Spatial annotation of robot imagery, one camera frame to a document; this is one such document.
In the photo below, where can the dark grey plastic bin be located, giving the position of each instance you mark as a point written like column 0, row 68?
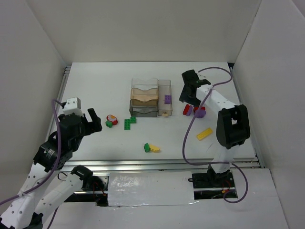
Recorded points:
column 142, row 111

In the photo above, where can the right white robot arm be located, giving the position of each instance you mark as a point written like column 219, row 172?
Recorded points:
column 232, row 127

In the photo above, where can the green square lego brick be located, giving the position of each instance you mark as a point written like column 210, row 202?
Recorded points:
column 133, row 120

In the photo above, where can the white tape covered panel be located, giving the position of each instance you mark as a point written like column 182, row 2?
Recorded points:
column 150, row 189

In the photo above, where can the green round lego piece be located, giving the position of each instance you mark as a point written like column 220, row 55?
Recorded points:
column 146, row 148

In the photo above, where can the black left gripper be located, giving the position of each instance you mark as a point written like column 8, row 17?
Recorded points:
column 85, row 124

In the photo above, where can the purple square lego brick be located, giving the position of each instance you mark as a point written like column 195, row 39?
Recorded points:
column 167, row 99

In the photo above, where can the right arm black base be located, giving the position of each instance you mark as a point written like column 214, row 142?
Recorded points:
column 211, row 181

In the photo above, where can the clear plastic bin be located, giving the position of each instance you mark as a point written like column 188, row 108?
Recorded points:
column 144, row 84

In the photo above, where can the red arch lego brick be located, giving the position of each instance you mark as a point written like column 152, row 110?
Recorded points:
column 186, row 109

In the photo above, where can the yellow curved lego piece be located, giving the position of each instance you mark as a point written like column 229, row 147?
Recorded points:
column 154, row 148

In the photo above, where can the yellow flat lego plate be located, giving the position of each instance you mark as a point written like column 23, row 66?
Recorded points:
column 202, row 135

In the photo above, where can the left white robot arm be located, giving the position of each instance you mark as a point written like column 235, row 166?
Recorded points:
column 31, row 206

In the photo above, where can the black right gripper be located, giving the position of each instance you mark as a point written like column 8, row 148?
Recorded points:
column 188, row 88

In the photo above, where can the small green lego brick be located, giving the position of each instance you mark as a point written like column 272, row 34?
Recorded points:
column 109, row 124

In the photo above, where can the purple arch lego brick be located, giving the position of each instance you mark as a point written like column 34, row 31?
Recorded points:
column 189, row 111

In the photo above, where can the aluminium table frame rail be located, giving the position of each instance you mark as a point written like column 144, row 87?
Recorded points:
column 106, row 88

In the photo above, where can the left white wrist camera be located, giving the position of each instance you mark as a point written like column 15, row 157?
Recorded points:
column 72, row 106

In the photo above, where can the green flat lego plate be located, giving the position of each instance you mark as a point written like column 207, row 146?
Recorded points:
column 127, row 124

